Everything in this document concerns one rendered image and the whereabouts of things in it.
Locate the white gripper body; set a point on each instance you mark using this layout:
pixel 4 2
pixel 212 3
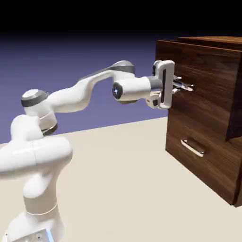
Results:
pixel 169 85

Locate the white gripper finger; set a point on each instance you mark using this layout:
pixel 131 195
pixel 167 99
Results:
pixel 176 77
pixel 175 91

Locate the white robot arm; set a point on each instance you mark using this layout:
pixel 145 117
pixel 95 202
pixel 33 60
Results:
pixel 90 90

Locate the dark wood drawer front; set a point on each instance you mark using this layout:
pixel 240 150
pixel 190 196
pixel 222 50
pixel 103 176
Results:
pixel 213 170
pixel 204 90

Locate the dark wood cabinet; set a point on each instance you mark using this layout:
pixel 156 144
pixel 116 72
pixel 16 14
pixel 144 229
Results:
pixel 217 170

